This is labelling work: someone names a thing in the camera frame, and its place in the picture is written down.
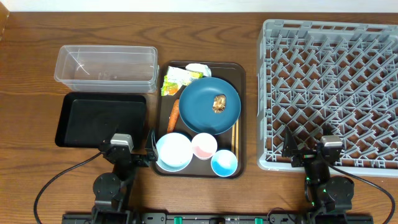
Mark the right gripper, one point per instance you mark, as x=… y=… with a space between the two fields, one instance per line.
x=291 y=149

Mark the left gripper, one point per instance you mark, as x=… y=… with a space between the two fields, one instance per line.
x=152 y=153

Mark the light blue large bowl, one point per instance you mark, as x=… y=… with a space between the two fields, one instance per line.
x=175 y=152

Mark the pink cup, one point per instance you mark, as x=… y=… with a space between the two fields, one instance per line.
x=204 y=146

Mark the dark blue plate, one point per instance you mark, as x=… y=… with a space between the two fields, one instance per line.
x=196 y=106

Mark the brown food scrap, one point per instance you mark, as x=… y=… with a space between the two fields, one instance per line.
x=219 y=103

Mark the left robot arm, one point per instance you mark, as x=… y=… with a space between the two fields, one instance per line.
x=112 y=189

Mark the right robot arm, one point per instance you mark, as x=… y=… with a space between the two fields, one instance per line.
x=330 y=196

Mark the black waste tray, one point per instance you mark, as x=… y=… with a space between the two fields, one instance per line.
x=87 y=119

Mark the grey dishwasher rack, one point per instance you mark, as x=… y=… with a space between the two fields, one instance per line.
x=337 y=76

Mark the orange carrot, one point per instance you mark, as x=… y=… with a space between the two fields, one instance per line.
x=173 y=117

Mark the wooden chopstick right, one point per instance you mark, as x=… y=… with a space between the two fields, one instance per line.
x=237 y=141

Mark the wooden chopstick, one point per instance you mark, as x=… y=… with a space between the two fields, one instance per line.
x=233 y=136
x=237 y=141

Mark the wooden chopstick left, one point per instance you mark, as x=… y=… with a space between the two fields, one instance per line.
x=233 y=136

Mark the brown serving tray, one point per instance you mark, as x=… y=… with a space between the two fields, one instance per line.
x=235 y=75

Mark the green yellow snack wrapper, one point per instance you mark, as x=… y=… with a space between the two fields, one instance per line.
x=175 y=78

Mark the white crumpled tissue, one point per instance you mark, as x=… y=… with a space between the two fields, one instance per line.
x=200 y=68

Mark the clear plastic bin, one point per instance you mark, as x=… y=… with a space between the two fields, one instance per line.
x=108 y=68

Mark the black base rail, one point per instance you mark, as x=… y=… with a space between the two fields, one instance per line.
x=162 y=218

